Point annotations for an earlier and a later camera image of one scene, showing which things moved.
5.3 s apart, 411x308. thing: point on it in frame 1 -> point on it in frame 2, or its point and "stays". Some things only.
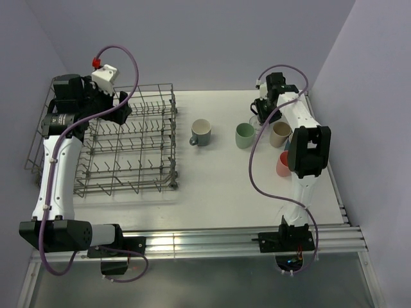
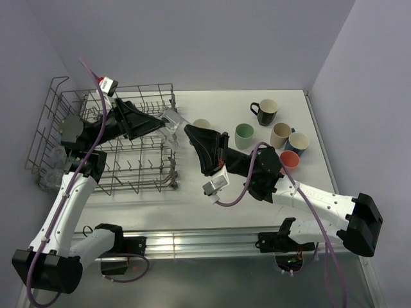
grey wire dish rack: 139,156 stays
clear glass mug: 254,121 -> 175,119
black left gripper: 90,88 -> 133,123
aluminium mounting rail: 340,243 stays
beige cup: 280,132 stays
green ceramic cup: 244,135 stays
